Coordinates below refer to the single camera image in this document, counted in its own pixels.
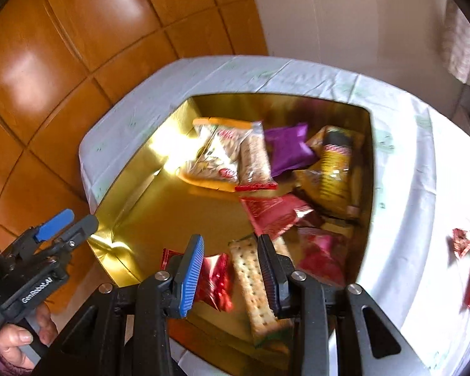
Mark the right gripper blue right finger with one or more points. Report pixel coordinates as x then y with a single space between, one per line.
275 269

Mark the red packet on tablecloth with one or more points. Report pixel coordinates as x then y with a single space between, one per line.
460 242

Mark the long cracker sleeve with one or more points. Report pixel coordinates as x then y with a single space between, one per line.
263 323

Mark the gold tin box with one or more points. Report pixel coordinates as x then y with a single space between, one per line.
149 208

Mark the orange clear snack bag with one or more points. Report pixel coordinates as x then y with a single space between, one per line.
216 163

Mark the person's left hand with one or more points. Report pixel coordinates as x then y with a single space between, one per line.
12 337

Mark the red snack bag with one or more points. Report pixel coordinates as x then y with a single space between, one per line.
275 216

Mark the purple snack packet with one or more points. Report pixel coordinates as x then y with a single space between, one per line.
288 148

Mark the shiny red foil packet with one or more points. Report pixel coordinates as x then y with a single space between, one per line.
215 283

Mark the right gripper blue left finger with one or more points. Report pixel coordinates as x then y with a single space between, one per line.
185 270

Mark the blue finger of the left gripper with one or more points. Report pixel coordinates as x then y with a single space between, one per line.
49 229

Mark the white cloud-print tablecloth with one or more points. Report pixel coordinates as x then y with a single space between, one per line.
421 183

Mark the yellow snack bag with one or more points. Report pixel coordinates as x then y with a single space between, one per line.
330 183

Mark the cracker pack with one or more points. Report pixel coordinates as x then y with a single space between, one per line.
254 168

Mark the pink red snack packet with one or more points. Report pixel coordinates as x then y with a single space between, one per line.
323 254

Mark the pink patterned curtain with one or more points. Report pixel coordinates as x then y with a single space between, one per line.
455 45

